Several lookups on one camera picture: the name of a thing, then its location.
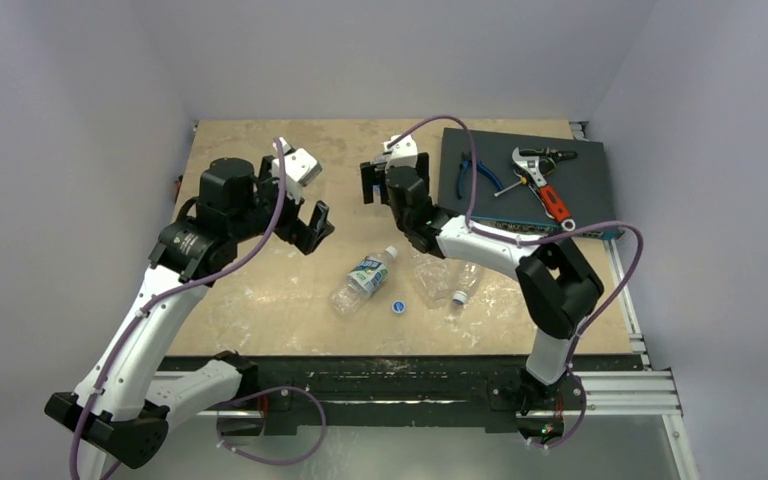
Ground blue white bottle cap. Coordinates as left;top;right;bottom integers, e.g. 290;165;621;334
391;301;406;314

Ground red adjustable wrench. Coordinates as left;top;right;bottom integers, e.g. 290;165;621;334
494;147;576;232

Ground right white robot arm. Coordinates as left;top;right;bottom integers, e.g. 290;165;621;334
359;153;604;413

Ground blue handled pliers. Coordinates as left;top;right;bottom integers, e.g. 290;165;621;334
455;152;506;200

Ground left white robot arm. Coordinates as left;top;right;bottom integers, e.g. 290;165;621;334
45;149;334;479

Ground clear bottle blue cap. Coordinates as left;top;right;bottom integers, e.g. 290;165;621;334
452;261;485;306

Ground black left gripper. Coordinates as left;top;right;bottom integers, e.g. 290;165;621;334
231;156;333;252

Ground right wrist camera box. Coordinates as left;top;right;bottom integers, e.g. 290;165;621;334
372;135;419;172

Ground dark network switch box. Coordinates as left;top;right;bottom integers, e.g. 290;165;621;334
435;128;617;235

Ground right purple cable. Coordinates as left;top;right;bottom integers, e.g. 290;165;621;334
387;115;644;372

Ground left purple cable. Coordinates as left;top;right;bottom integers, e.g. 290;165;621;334
68;137;289;480

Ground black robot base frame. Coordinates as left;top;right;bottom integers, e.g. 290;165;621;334
158;354;591;439

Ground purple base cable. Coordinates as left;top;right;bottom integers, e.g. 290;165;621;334
215;386;327;466

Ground green label water bottle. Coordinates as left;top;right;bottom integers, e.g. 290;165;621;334
329;246;399;316

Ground clear bottle white cap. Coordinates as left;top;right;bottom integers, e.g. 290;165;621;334
410;254;454;309

